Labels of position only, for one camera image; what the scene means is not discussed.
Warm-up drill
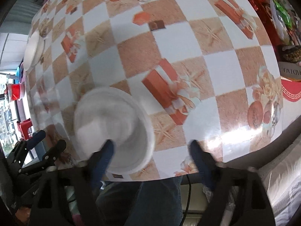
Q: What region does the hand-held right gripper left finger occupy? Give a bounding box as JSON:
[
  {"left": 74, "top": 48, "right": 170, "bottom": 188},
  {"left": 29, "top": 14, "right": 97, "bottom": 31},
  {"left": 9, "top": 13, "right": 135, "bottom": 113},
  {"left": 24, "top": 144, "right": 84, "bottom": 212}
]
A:
[{"left": 30, "top": 139, "right": 116, "bottom": 226}]

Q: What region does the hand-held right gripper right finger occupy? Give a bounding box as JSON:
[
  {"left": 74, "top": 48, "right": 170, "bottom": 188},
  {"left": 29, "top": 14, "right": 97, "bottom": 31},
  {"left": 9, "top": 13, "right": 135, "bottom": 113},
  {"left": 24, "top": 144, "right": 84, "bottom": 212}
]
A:
[{"left": 189, "top": 140, "right": 275, "bottom": 226}]

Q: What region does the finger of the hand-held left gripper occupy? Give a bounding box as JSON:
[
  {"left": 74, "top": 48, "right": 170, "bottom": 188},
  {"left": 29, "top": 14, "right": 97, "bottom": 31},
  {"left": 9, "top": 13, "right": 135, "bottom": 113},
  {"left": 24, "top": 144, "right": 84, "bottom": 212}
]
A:
[
  {"left": 9, "top": 130, "right": 46, "bottom": 165},
  {"left": 20, "top": 139, "right": 67, "bottom": 177}
]

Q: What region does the white deep bowl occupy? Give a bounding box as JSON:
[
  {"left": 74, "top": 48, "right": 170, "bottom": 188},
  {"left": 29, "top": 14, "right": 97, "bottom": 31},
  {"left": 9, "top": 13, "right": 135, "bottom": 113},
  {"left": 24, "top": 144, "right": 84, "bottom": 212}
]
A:
[{"left": 73, "top": 87, "right": 156, "bottom": 175}]

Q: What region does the red plastic stool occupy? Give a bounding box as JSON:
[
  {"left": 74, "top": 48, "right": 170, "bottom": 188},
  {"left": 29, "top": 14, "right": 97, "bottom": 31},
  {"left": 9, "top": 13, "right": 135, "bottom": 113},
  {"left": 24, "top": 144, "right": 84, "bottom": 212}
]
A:
[{"left": 16, "top": 119, "right": 35, "bottom": 141}]

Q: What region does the red plastic bucket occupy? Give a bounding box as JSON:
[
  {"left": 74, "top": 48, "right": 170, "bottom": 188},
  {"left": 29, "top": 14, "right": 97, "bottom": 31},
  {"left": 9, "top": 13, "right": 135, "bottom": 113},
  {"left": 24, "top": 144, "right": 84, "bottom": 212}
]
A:
[{"left": 7, "top": 83, "right": 26, "bottom": 102}]

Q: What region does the person's right leg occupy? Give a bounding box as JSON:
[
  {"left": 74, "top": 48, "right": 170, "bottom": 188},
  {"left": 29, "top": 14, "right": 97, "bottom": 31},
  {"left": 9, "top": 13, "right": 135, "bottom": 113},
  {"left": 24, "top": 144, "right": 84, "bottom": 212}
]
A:
[{"left": 125, "top": 176, "right": 184, "bottom": 226}]

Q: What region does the pink cloth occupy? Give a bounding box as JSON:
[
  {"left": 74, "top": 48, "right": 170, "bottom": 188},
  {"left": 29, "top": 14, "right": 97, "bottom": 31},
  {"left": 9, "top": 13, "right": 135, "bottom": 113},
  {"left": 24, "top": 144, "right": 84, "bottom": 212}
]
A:
[{"left": 68, "top": 207, "right": 85, "bottom": 226}]

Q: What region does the white fluffy blanket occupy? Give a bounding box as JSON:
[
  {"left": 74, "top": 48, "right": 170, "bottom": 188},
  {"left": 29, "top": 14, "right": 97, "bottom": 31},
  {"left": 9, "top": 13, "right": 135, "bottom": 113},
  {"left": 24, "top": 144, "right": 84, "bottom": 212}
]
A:
[{"left": 223, "top": 132, "right": 301, "bottom": 226}]

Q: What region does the white shallow plate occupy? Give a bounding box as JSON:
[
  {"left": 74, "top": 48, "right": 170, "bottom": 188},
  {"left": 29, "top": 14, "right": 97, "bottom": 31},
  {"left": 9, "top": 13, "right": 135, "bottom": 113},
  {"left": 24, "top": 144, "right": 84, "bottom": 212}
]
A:
[{"left": 24, "top": 30, "right": 46, "bottom": 71}]

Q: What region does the checkered printed tablecloth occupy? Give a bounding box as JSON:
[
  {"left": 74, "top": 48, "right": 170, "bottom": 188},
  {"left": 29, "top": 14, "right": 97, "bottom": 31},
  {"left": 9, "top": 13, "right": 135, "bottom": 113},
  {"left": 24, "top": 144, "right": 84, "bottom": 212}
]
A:
[{"left": 25, "top": 0, "right": 284, "bottom": 182}]

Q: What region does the red and white box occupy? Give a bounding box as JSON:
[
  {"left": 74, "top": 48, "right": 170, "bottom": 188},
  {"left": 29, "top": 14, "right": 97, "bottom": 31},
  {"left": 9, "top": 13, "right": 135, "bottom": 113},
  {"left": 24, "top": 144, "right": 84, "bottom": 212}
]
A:
[{"left": 279, "top": 61, "right": 301, "bottom": 103}]

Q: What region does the green snack packet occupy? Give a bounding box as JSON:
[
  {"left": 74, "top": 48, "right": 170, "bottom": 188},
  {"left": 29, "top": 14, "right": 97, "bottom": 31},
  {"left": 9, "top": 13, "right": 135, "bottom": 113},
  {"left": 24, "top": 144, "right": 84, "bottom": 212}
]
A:
[{"left": 270, "top": 0, "right": 293, "bottom": 29}]

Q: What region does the black cable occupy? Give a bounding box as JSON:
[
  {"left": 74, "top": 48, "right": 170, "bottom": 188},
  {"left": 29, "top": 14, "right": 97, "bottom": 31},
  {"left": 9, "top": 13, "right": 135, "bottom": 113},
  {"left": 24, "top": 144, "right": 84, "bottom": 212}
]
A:
[{"left": 181, "top": 175, "right": 192, "bottom": 220}]

